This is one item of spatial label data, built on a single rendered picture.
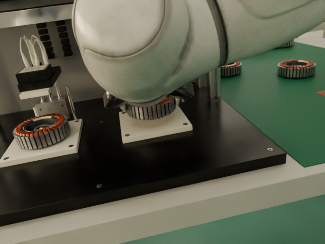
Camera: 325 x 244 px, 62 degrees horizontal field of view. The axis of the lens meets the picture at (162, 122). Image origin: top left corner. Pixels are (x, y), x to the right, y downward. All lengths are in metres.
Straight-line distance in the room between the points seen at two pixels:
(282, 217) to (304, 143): 0.95
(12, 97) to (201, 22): 0.73
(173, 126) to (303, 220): 1.05
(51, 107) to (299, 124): 0.60
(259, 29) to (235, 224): 1.23
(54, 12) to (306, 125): 0.60
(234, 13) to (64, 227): 0.36
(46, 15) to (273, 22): 0.51
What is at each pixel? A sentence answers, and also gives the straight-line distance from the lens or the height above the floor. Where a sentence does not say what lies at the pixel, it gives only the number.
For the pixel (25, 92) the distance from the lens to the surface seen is 0.66.
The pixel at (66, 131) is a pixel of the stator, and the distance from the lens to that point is 0.62.
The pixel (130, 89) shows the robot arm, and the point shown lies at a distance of 0.24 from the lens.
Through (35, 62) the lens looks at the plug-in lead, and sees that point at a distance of 0.72.
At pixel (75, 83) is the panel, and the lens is 0.86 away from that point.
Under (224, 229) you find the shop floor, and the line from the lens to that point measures 1.41.
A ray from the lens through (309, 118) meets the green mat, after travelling 0.69.
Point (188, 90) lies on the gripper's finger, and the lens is 0.50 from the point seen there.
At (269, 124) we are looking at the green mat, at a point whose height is 0.75.
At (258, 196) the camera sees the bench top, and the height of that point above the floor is 0.73.
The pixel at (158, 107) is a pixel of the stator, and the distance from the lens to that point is 0.56.
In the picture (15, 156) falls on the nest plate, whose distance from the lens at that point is 0.61.
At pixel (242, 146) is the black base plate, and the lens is 0.52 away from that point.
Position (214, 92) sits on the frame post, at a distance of 0.75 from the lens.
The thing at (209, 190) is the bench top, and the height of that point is 0.75.
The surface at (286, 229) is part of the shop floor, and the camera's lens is 1.45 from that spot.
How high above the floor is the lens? 1.04
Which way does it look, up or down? 25 degrees down
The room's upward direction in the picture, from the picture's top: 7 degrees counter-clockwise
